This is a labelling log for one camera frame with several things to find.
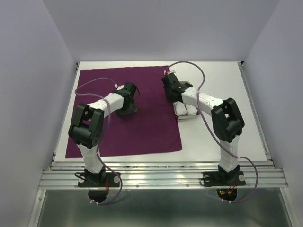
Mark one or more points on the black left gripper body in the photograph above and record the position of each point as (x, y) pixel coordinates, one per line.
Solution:
(126, 109)

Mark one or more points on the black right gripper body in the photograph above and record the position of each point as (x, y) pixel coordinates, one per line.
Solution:
(168, 95)

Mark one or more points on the white gauze pad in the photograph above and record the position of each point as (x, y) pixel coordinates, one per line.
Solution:
(180, 109)
(191, 110)

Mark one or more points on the stainless steel tray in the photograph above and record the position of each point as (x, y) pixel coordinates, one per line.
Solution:
(187, 117)

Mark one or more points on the purple cloth mat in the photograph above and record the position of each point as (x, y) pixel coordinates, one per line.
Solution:
(152, 129)

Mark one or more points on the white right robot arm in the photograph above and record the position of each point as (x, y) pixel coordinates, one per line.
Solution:
(227, 125)

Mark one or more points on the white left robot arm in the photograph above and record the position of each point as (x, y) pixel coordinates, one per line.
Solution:
(86, 131)

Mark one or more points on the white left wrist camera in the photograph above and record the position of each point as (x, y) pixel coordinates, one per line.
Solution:
(119, 87)

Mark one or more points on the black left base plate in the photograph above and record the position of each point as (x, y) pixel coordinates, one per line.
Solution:
(98, 186)

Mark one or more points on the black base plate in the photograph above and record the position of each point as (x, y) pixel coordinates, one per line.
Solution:
(98, 186)
(226, 181)

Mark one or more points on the aluminium front rail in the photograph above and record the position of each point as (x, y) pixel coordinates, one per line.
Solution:
(153, 175)

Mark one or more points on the aluminium rail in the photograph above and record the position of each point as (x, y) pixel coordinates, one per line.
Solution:
(153, 175)
(255, 114)

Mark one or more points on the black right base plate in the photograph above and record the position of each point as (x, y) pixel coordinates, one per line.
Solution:
(226, 181)

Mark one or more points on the aluminium right side rail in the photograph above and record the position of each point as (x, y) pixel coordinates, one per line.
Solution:
(255, 114)

